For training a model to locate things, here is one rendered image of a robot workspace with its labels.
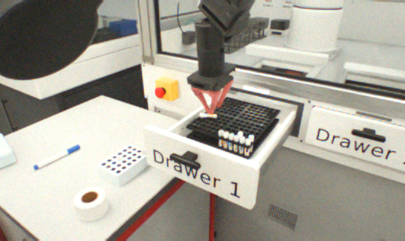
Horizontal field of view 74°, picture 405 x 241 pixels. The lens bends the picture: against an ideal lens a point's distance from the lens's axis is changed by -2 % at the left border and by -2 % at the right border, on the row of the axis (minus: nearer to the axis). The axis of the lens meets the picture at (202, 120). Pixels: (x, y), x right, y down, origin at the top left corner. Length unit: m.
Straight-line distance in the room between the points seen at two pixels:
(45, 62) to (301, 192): 0.88
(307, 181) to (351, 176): 0.13
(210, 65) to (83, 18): 0.38
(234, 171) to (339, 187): 0.46
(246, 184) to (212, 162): 0.08
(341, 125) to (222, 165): 0.37
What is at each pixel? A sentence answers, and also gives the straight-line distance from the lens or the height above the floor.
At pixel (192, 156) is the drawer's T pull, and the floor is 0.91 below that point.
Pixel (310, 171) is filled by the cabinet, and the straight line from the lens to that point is 0.93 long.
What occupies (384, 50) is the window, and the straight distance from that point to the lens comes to 0.76.
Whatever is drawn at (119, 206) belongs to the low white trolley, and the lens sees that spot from 0.71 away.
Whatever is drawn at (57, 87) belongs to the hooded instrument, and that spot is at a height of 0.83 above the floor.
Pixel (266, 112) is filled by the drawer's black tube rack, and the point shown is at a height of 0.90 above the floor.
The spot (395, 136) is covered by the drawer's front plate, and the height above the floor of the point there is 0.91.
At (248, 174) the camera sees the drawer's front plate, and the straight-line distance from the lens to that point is 0.54.
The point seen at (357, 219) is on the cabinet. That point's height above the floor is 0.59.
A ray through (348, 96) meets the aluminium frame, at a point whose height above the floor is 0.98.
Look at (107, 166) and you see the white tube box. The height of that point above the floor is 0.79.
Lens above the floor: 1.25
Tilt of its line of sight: 29 degrees down
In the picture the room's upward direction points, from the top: straight up
